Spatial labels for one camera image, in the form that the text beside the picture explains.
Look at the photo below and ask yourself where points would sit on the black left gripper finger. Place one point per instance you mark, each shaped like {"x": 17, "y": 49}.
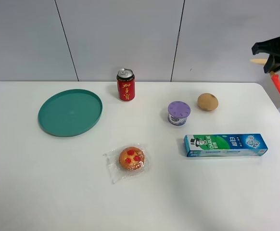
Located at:
{"x": 271, "y": 46}

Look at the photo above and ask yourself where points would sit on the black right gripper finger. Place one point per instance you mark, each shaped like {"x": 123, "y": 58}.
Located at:
{"x": 272, "y": 64}

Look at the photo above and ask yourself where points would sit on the spatula with orange handle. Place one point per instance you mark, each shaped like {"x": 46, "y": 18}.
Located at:
{"x": 274, "y": 77}

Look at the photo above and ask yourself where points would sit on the brown egg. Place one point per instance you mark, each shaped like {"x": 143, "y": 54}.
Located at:
{"x": 207, "y": 102}

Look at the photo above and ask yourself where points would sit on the purple lidded yogurt cup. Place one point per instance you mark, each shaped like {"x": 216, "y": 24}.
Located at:
{"x": 178, "y": 113}

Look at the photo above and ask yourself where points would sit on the Darlie toothpaste box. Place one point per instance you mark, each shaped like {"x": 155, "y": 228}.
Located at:
{"x": 224, "y": 145}

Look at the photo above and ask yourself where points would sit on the red drink can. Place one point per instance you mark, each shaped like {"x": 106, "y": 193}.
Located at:
{"x": 126, "y": 84}

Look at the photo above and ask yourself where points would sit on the wrapped fruit tart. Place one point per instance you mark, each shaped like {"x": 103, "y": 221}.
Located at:
{"x": 130, "y": 161}

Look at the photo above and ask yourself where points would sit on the green round plate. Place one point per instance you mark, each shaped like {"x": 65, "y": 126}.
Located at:
{"x": 70, "y": 113}

